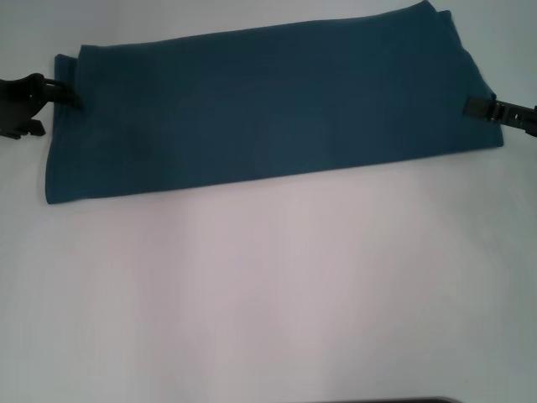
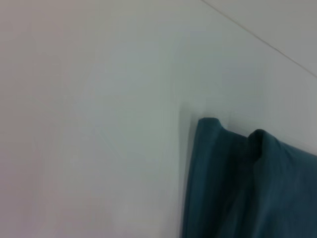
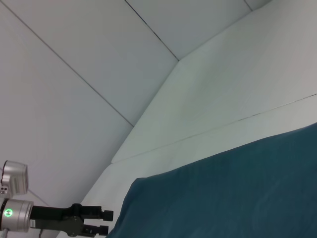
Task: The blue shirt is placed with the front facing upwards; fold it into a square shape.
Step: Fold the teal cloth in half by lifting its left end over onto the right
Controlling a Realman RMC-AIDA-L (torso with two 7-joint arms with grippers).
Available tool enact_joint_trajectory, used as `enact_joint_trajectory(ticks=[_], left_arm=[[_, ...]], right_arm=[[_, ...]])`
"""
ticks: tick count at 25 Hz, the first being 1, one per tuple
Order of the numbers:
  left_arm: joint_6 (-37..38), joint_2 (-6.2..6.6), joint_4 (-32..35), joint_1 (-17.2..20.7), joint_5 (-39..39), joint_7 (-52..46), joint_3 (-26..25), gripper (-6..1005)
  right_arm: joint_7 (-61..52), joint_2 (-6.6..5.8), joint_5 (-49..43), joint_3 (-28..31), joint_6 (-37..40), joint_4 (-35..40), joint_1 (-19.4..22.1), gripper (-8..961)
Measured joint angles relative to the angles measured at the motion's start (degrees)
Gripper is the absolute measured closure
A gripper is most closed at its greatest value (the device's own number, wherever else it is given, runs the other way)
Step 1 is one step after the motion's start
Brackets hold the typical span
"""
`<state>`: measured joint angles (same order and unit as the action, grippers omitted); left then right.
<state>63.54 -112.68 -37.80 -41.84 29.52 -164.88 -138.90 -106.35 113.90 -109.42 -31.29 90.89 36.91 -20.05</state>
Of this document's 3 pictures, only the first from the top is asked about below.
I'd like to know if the teal blue printed t-shirt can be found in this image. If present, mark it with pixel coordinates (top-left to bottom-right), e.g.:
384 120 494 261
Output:
44 0 505 206

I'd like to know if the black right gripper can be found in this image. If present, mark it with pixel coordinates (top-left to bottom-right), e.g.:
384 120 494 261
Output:
462 95 537 139

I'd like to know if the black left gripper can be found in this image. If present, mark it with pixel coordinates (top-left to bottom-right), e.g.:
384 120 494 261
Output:
0 72 84 139

